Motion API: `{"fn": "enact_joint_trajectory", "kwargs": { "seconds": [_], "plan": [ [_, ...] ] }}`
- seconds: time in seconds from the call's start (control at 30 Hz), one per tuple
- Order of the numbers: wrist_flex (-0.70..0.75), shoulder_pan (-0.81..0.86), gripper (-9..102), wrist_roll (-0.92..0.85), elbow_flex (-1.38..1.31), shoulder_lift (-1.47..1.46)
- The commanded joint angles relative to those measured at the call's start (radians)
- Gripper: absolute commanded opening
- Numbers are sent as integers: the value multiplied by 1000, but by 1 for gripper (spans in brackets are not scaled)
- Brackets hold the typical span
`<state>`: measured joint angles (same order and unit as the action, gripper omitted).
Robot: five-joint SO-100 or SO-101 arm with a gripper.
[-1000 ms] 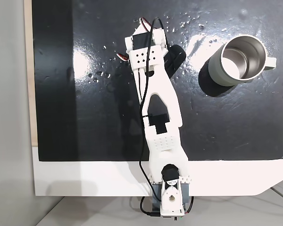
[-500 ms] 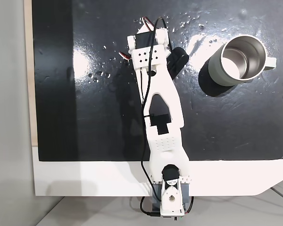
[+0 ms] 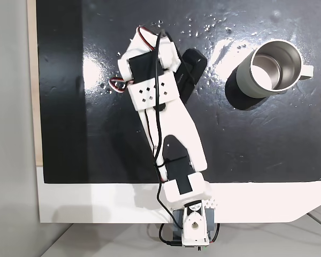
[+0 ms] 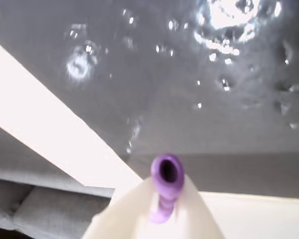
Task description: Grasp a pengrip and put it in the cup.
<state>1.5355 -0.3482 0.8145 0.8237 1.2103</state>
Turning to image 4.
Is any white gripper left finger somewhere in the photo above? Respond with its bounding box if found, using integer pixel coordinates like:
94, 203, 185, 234
81, 175, 162, 239

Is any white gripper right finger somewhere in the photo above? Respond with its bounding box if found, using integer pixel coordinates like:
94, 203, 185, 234
164, 171, 226, 239

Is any purple ribbed pen grip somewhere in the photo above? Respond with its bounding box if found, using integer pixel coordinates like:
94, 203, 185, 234
149, 152, 185, 225

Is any grey fabric sofa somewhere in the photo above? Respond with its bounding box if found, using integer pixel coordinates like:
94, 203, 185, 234
0, 121, 115, 239

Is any dark grey plastic table cover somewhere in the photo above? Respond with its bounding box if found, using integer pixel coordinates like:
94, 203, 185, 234
0, 0, 299, 200

